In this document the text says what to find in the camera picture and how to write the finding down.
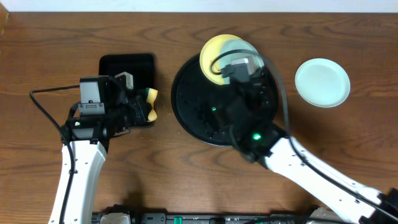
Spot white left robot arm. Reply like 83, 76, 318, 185
49, 72, 157, 223

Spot black rectangular tray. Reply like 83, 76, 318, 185
98, 53, 156, 127

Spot light green plate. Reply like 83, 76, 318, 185
295, 58, 351, 108
218, 39, 265, 85

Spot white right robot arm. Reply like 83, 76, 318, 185
230, 66, 397, 223

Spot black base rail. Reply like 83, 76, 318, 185
91, 212, 312, 224

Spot black round tray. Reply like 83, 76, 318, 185
171, 55, 271, 146

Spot yellow sponge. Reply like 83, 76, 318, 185
146, 88, 158, 122

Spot yellow plate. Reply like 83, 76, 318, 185
200, 34, 244, 85

